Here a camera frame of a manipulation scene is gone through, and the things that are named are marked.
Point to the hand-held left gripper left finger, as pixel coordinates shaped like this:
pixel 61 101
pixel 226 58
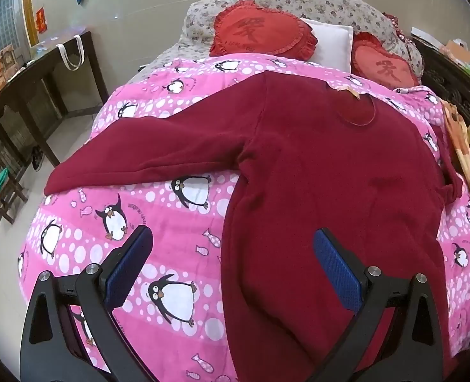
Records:
pixel 129 262

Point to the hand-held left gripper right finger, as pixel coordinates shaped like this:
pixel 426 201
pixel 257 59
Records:
pixel 334 270

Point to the maroon fleece sweater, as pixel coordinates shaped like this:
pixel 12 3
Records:
pixel 306 167

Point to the pink penguin blanket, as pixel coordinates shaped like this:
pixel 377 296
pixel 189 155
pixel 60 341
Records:
pixel 147 203

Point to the wooden stool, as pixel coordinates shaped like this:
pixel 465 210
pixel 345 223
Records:
pixel 8 203

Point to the dark shoe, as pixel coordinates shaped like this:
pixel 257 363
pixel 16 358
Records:
pixel 36 161

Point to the orange cartoon blanket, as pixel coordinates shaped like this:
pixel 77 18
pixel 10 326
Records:
pixel 467 147

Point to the small red heart cushion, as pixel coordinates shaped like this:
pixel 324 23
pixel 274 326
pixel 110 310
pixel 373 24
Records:
pixel 382 67

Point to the dark wooden table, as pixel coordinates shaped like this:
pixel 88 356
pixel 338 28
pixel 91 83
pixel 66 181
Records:
pixel 20 79

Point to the white tote bag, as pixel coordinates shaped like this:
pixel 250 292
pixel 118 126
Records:
pixel 60 51

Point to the dark carved wooden headboard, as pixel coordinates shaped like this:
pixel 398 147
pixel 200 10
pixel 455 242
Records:
pixel 445 75

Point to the white pillow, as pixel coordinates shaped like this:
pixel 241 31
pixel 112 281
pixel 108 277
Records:
pixel 332 43

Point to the pile of colourful packets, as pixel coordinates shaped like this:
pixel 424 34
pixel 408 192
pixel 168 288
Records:
pixel 461 55

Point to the large red heart cushion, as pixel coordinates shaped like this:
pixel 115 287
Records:
pixel 258 28

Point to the red wall decoration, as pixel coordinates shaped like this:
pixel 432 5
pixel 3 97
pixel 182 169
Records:
pixel 40 20

